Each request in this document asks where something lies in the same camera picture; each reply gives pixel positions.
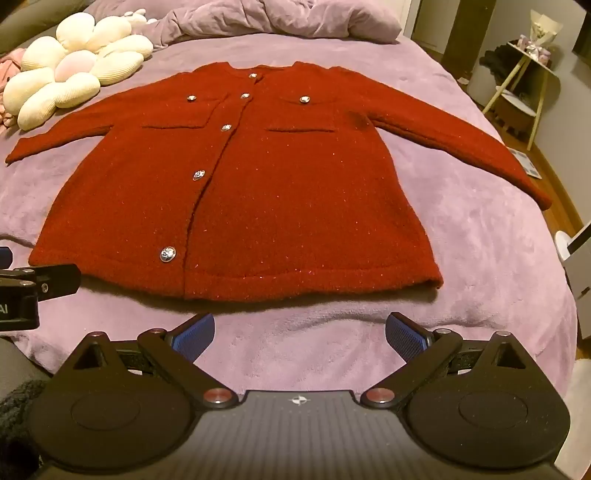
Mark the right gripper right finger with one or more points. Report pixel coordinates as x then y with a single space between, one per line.
427 354

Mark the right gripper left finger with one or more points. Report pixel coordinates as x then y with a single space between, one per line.
173 353

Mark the red knit cardigan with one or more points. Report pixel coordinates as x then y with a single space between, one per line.
248 185

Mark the white box at bedside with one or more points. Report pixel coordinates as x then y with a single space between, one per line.
574 253

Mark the booklet on floor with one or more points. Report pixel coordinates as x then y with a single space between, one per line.
526 163

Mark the cream flower shaped pillow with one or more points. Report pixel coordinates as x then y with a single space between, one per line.
68 69

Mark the yellow legged side table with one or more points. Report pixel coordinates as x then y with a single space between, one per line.
522 71

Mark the small white plush toy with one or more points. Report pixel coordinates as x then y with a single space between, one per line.
138 17

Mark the black cloth on table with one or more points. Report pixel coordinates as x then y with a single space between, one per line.
501 61

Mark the purple crumpled duvet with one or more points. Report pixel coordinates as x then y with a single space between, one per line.
177 21

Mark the wrapped flower bouquet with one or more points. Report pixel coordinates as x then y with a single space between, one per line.
543 31

